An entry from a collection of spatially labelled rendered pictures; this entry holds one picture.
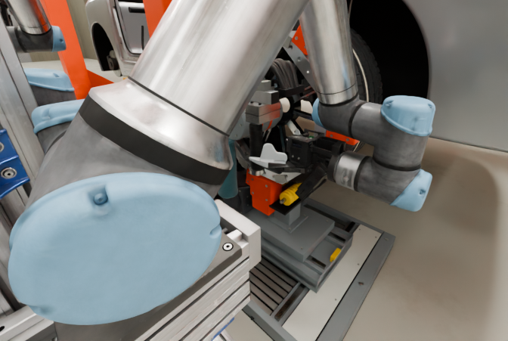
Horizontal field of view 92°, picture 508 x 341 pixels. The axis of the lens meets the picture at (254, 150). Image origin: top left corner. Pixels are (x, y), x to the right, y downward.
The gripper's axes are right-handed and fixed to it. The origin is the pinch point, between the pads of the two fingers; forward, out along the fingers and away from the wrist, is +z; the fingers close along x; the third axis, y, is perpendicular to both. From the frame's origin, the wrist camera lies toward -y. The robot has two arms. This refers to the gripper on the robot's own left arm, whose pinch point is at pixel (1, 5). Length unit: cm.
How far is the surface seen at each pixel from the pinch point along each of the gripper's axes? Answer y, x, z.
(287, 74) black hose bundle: 13, 72, -83
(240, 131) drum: 32, 66, -70
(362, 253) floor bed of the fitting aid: 99, 134, -84
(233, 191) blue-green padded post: 64, 72, -56
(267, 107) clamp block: 21, 65, -85
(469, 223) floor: 95, 219, -100
